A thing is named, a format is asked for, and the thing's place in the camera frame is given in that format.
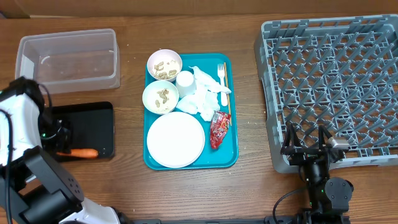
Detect white paper cup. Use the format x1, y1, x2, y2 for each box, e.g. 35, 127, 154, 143
175, 71, 196, 98

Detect white round plate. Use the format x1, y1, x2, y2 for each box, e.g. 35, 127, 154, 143
146, 112, 205, 169

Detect grey dishwasher rack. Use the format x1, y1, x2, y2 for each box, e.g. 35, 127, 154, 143
254, 14, 397, 173

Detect pink bowl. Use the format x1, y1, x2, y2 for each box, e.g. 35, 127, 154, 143
147, 49, 183, 82

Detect crumpled white napkin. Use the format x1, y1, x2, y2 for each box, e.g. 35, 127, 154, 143
176, 66, 232, 121

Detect wooden chopstick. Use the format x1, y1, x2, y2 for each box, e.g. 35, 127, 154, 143
223, 62, 233, 126

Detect peanuts in pink bowl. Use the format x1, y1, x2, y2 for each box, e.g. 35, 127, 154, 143
152, 60, 180, 80

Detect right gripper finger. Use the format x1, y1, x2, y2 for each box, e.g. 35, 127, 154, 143
318, 125, 333, 149
281, 123, 302, 152

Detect red snack wrapper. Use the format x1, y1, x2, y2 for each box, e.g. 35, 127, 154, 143
210, 111, 231, 149

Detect clear plastic bin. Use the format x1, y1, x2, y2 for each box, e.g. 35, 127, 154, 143
15, 29, 121, 94

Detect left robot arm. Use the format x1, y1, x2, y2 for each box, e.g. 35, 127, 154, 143
1, 77, 130, 224

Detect orange carrot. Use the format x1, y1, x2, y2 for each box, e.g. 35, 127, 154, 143
56, 149, 99, 159

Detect white plastic fork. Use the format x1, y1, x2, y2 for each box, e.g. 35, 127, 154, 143
218, 63, 228, 106

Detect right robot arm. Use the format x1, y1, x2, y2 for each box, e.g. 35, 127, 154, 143
272, 124, 354, 224

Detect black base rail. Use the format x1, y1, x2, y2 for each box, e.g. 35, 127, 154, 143
120, 216, 302, 224

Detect teal plastic serving tray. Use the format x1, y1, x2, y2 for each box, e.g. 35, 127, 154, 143
142, 53, 239, 171

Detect black plastic tray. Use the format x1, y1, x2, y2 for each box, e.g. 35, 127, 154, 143
48, 101, 115, 162

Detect white bowl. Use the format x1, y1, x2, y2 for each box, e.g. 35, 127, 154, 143
142, 80, 179, 115

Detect peanuts in white bowl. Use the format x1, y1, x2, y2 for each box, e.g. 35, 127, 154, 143
155, 88, 169, 108

